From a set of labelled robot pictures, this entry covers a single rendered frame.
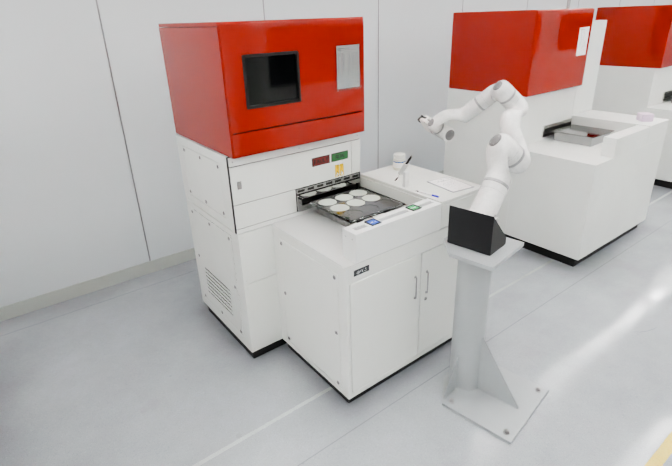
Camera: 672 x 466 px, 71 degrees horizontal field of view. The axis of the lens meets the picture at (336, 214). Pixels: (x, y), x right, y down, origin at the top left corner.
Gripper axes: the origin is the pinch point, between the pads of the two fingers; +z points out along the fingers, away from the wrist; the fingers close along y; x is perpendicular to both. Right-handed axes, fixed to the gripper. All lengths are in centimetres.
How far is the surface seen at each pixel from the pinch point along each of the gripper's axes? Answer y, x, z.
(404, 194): -6, -45, -54
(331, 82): -68, -38, -23
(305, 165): -43, -75, -26
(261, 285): -13, -136, -42
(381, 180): -10, -48, -35
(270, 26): -110, -48, -28
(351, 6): -28, 50, 165
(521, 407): 77, -72, -137
